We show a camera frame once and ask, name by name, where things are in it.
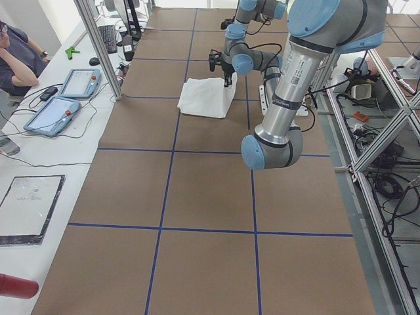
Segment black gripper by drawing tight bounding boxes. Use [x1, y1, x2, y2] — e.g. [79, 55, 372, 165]
[221, 62, 235, 87]

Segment white long-sleeve printed shirt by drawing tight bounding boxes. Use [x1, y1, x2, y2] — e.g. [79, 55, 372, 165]
[177, 73, 238, 119]

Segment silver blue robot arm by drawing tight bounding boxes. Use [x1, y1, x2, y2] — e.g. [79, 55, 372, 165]
[234, 0, 287, 24]
[220, 1, 388, 170]

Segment black keyboard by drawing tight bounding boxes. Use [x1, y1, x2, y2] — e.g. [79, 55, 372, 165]
[98, 25, 117, 54]

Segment black computer mouse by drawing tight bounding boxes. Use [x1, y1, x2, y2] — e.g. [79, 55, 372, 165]
[89, 57, 100, 66]

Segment upper blue teach pendant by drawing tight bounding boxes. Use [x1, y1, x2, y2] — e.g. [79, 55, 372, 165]
[59, 68, 102, 98]

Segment blue teach pendant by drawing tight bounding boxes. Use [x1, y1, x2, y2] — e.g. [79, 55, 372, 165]
[24, 96, 81, 137]
[59, 68, 102, 98]

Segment green plastic object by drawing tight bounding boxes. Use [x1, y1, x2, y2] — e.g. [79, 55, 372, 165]
[65, 46, 80, 60]

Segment black power adapter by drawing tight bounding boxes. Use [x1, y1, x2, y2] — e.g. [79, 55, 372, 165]
[39, 86, 58, 102]

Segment lower blue teach pendant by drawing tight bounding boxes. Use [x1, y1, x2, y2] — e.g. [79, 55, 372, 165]
[24, 96, 81, 137]

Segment person in dark shirt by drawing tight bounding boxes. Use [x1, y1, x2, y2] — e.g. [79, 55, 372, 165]
[1, 22, 49, 96]

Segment foil sheet with black border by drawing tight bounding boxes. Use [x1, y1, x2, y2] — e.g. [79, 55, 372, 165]
[1, 175, 65, 247]

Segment red cylinder extinguisher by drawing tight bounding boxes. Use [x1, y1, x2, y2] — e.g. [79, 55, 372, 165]
[1, 274, 39, 299]

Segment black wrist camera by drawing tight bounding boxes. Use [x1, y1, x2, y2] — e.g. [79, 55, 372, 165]
[208, 49, 223, 72]
[220, 19, 234, 30]

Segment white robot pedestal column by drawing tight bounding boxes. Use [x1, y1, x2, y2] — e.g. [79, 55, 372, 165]
[258, 55, 329, 117]

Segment aluminium frame post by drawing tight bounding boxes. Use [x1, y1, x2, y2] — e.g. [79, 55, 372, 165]
[74, 0, 122, 100]

